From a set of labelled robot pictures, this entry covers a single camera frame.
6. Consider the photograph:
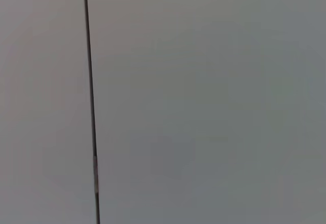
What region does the thin dark wall strip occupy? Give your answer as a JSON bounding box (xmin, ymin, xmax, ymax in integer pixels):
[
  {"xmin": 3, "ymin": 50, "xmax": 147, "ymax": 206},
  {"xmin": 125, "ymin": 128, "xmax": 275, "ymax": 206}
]
[{"xmin": 83, "ymin": 0, "xmax": 101, "ymax": 224}]

